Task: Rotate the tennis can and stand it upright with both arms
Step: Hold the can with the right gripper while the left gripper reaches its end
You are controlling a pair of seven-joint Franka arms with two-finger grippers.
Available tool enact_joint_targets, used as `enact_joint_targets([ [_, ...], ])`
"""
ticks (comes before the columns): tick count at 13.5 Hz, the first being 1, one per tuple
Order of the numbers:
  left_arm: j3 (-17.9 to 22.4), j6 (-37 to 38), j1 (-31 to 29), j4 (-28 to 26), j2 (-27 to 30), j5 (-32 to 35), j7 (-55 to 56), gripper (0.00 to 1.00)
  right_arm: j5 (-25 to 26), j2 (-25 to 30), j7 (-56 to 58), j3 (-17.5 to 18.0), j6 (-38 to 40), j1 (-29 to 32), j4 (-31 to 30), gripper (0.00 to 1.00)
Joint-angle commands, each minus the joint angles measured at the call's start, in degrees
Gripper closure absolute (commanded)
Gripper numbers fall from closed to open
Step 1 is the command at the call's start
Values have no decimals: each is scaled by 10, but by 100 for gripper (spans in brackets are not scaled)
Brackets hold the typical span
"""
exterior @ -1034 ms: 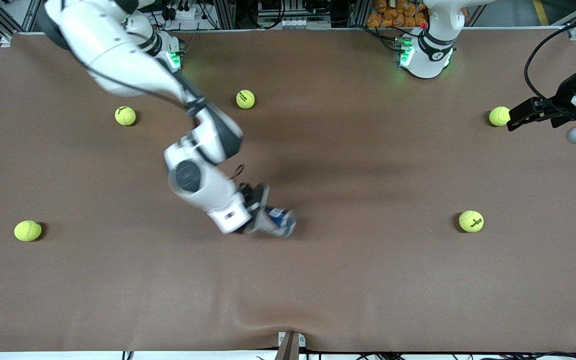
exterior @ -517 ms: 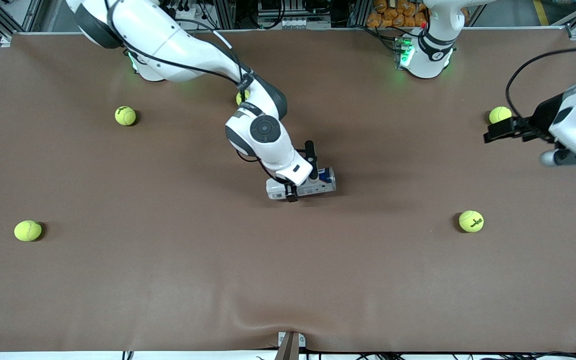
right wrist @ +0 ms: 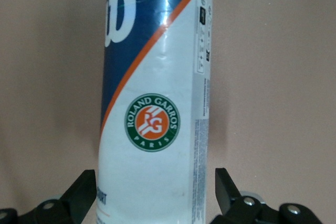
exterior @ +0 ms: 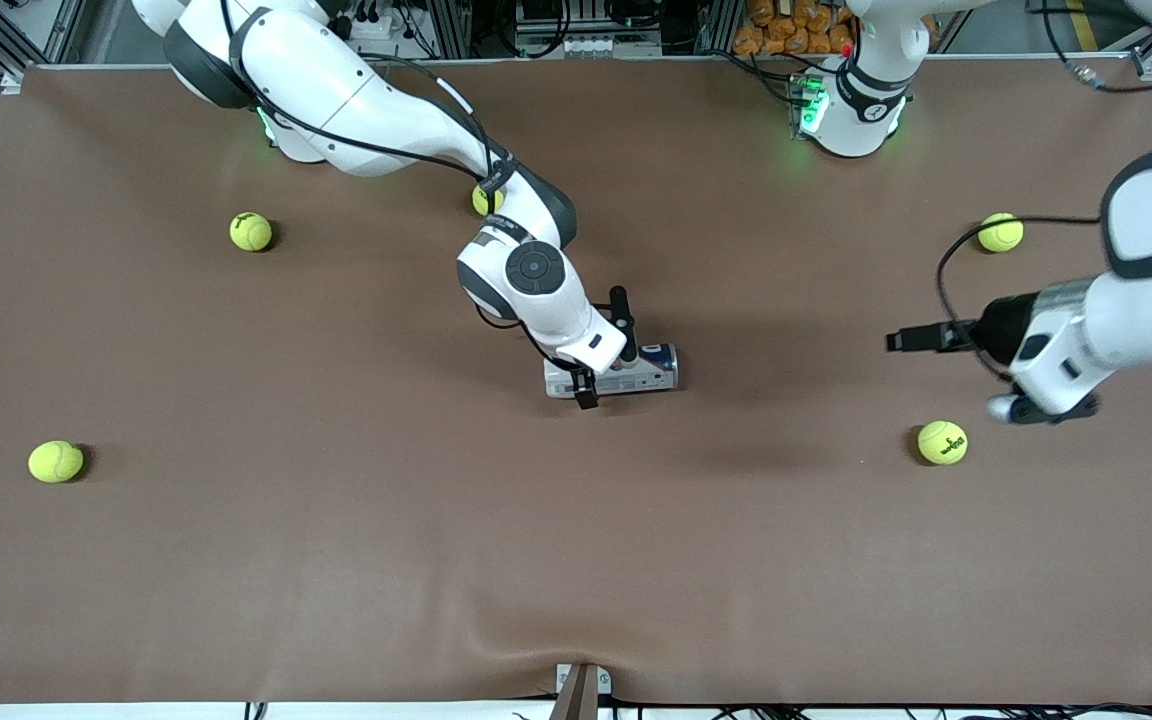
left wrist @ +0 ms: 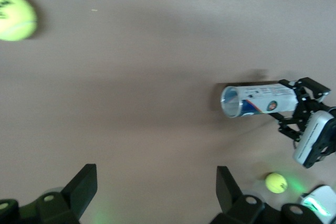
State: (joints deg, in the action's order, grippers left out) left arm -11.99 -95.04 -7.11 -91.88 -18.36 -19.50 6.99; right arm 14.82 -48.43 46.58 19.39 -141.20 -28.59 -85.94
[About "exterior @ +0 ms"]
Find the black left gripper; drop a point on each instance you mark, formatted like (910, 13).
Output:
(1002, 323)

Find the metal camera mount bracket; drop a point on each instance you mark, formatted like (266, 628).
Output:
(581, 700)

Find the white power strip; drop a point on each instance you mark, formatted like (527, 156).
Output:
(381, 28)

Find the yellow-green tennis ball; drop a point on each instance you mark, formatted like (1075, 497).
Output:
(481, 203)
(943, 442)
(251, 231)
(1001, 232)
(56, 461)

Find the orange snack packets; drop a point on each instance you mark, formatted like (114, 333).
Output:
(786, 30)

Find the white blue tennis ball can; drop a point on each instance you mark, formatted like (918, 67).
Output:
(651, 372)

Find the brown table cover mat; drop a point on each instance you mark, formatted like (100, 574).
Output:
(336, 520)

